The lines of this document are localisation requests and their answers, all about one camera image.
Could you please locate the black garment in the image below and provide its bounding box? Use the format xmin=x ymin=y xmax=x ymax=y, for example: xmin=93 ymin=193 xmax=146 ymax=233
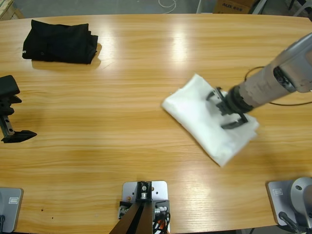
xmin=21 ymin=19 xmax=99 ymax=65

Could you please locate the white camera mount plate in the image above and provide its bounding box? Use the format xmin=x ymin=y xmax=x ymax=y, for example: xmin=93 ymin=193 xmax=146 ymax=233
xmin=121 ymin=180 xmax=169 ymax=204

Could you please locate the wooden crate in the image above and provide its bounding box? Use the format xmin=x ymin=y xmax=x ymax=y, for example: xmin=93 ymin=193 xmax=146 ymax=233
xmin=0 ymin=0 xmax=25 ymax=20

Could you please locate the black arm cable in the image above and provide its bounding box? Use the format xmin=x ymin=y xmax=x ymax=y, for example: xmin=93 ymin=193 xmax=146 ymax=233
xmin=245 ymin=65 xmax=312 ymax=107

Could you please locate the black clamp block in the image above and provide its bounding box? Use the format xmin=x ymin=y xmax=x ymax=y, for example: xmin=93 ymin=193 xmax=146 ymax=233
xmin=118 ymin=199 xmax=171 ymax=221

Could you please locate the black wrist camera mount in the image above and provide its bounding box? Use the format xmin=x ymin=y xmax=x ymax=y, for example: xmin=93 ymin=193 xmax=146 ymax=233
xmin=0 ymin=75 xmax=21 ymax=97

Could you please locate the white cable loop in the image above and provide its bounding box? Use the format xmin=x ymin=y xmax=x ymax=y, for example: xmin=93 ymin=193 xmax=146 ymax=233
xmin=157 ymin=0 xmax=176 ymax=12

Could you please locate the white plastic chair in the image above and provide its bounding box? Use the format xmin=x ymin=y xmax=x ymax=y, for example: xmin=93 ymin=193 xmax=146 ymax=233
xmin=252 ymin=0 xmax=312 ymax=18

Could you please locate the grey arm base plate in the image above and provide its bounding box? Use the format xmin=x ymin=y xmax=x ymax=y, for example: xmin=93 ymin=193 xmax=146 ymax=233
xmin=0 ymin=187 xmax=24 ymax=234
xmin=266 ymin=180 xmax=312 ymax=227

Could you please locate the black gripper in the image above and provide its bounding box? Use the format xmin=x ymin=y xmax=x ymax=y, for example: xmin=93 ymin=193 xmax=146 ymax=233
xmin=207 ymin=87 xmax=253 ymax=130
xmin=0 ymin=94 xmax=38 ymax=144

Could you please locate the white t-shirt with black logo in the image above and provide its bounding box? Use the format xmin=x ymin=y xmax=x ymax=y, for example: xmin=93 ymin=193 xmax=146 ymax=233
xmin=160 ymin=73 xmax=260 ymax=168

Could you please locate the cardboard box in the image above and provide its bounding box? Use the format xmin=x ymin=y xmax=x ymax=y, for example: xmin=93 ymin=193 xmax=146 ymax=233
xmin=214 ymin=0 xmax=252 ymax=14

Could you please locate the dark camera post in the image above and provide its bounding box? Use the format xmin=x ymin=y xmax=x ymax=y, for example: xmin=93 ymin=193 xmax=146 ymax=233
xmin=111 ymin=180 xmax=156 ymax=234

